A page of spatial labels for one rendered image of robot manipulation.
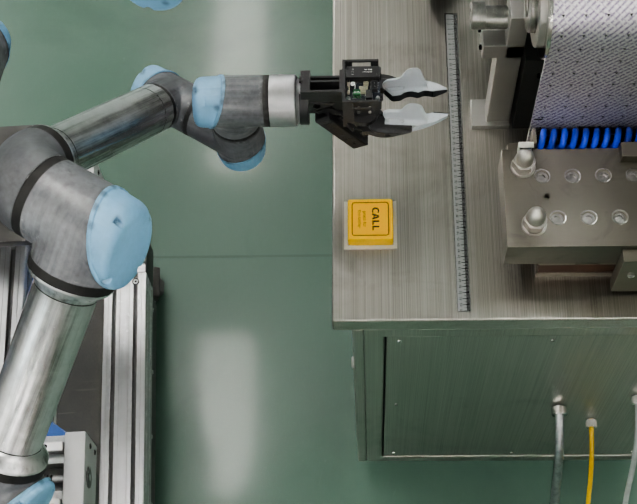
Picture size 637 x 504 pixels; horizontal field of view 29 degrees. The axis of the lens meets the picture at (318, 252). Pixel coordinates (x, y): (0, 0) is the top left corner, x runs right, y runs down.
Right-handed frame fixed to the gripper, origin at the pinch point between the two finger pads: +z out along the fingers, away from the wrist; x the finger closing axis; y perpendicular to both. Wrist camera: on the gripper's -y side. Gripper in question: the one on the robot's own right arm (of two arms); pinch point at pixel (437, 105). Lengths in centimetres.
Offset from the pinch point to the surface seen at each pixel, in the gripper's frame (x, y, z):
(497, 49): 6.9, 3.8, 8.7
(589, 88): -0.4, 4.6, 21.2
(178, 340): 5, -109, -54
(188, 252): 27, -109, -53
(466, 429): -26, -77, 8
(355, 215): -9.5, -16.6, -12.3
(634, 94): -0.4, 2.8, 27.8
